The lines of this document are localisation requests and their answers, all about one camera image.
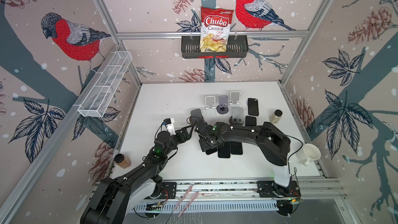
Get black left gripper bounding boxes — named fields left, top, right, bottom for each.
left=163, top=125, right=193, bottom=158

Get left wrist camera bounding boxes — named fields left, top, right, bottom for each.
left=164, top=118, right=176, bottom=135

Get round wooden phone stand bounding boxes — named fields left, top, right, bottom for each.
left=229, top=107, right=244, bottom=126

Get black wall basket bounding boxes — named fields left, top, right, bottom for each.
left=181, top=34, right=248, bottom=59

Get green phone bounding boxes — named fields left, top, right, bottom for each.
left=245, top=116, right=257, bottom=127

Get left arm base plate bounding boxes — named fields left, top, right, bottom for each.
left=146, top=182, right=177, bottom=201

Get white wire mesh basket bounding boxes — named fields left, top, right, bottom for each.
left=78, top=51, right=132, bottom=118

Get white phone stand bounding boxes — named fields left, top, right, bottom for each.
left=230, top=91, right=241, bottom=105
left=205, top=95, right=216, bottom=110

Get pink tongs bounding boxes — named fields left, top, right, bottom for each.
left=164, top=185, right=200, bottom=224

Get small glass jar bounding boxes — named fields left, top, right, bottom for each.
left=269, top=110, right=283, bottom=124

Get white mug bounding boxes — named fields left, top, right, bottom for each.
left=296, top=144, right=321, bottom=166

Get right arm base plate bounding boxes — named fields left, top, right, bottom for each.
left=257, top=180, right=301, bottom=198

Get brown bottle at left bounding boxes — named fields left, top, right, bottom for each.
left=114, top=153, right=131, bottom=169

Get red cassava chips bag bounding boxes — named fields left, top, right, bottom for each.
left=200, top=7, right=234, bottom=52

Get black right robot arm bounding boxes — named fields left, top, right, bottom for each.
left=194, top=121, right=291, bottom=189

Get black phone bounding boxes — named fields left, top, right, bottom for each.
left=205, top=148, right=218, bottom=155
left=230, top=142, right=243, bottom=155
left=218, top=142, right=231, bottom=159
left=247, top=98, right=259, bottom=117

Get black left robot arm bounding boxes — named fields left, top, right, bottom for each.
left=80, top=125, right=193, bottom=224

